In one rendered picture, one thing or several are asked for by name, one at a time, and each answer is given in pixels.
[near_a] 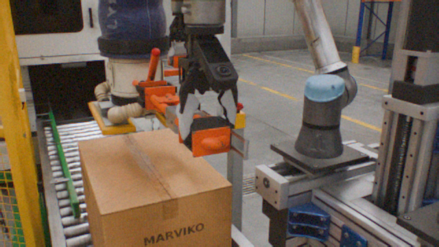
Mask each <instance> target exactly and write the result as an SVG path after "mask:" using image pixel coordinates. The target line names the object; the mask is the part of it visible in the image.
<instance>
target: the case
mask: <svg viewBox="0 0 439 247"><path fill-rule="evenodd" d="M78 150H79V155H80V166H81V171H82V182H83V188H84V199H85V205H86V215H87V216H88V225H89V228H90V232H91V237H92V240H93V246H94V247H231V222H232V185H231V184H230V183H229V182H228V181H227V179H226V178H225V177H223V176H222V175H221V174H220V173H219V172H218V171H216V170H215V168H214V167H212V166H211V165H210V164H209V163H208V162H206V161H205V160H204V158H202V157H201V156H199V157H193V156H192V152H191V151H190V150H189V149H188V147H187V146H186V145H185V144H184V143H179V142H178V135H177V134H175V133H174V132H173V131H172V130H170V129H169V128H168V129H164V130H154V131H148V132H139V133H134V134H124V135H119V136H113V137H104V139H95V140H89V141H80V142H78Z"/></svg>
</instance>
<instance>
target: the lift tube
mask: <svg viewBox="0 0 439 247"><path fill-rule="evenodd" d="M98 21H99V26H100V29H101V32H102V36H103V38H106V39H111V40H149V39H156V38H162V37H165V35H166V29H167V21H166V16H165V10H164V7H163V0H99V3H98ZM167 54H168V51H167V50H165V51H162V52H161V54H160V56H166V55H167ZM100 55H101V56H103V57H107V58H151V55H152V53H146V54H114V53H106V52H102V51H100Z"/></svg>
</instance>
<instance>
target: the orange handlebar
mask: <svg viewBox="0 0 439 247"><path fill-rule="evenodd" d="M169 76H178V69H166V70H164V77H169ZM132 85H133V86H134V87H135V88H136V85H139V81H138V80H133V81H132ZM150 101H151V102H152V103H153V104H154V105H155V107H156V108H154V109H155V110H156V111H157V112H158V113H159V114H163V113H164V114H165V107H168V105H167V104H166V103H169V104H171V105H172V106H175V105H178V104H179V103H180V102H179V96H178V95H176V96H173V95H172V94H170V93H167V94H165V96H164V97H157V96H156V95H152V96H151V98H150ZM175 124H176V125H177V126H178V118H176V120H175ZM228 142H229V137H228V136H226V135H222V136H220V137H218V138H210V137H207V139H204V140H202V141H201V147H202V148H204V149H206V150H219V149H222V148H224V147H226V146H227V145H228Z"/></svg>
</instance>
